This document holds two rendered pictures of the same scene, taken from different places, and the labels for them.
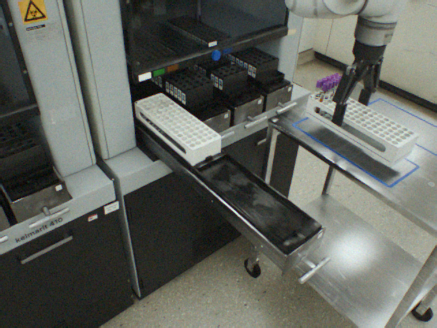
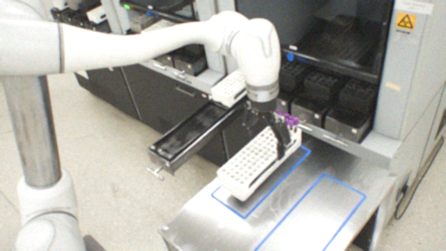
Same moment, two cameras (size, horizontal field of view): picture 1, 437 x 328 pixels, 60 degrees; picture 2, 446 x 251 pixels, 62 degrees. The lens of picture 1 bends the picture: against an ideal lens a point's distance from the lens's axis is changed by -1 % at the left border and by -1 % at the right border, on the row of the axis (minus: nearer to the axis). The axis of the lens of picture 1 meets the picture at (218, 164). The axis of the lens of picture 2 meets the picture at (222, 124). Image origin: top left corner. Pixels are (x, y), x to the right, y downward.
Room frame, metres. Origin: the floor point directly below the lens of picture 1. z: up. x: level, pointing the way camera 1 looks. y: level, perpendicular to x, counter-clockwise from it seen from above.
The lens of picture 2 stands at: (0.80, -1.18, 1.74)
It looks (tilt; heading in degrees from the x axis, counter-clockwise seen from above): 41 degrees down; 90
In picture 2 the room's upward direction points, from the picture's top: 10 degrees counter-clockwise
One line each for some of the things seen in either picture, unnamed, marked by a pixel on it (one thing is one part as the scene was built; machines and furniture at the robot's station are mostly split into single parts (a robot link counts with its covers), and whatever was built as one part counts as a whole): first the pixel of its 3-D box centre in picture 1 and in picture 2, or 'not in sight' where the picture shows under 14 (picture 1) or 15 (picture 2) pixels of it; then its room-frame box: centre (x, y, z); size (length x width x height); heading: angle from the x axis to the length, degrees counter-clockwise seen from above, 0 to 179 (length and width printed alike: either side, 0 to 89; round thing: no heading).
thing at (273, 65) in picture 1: (265, 69); (354, 101); (1.29, -0.15, 0.85); 0.12 x 0.02 x 0.06; 130
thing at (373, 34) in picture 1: (374, 29); (262, 86); (0.93, -0.36, 1.14); 0.09 x 0.09 x 0.06
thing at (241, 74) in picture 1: (233, 80); (318, 88); (1.19, -0.04, 0.85); 0.12 x 0.02 x 0.06; 131
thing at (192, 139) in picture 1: (175, 128); (242, 81); (0.92, 0.13, 0.83); 0.30 x 0.10 x 0.06; 41
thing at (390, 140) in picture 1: (357, 124); (260, 157); (0.90, -0.38, 0.89); 0.30 x 0.10 x 0.06; 39
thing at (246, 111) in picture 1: (192, 74); (345, 74); (1.37, 0.12, 0.78); 0.73 x 0.14 x 0.09; 41
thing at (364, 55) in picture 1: (365, 58); (263, 107); (0.93, -0.36, 1.07); 0.08 x 0.07 x 0.09; 129
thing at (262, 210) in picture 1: (214, 174); (217, 113); (0.79, 0.01, 0.78); 0.73 x 0.14 x 0.09; 41
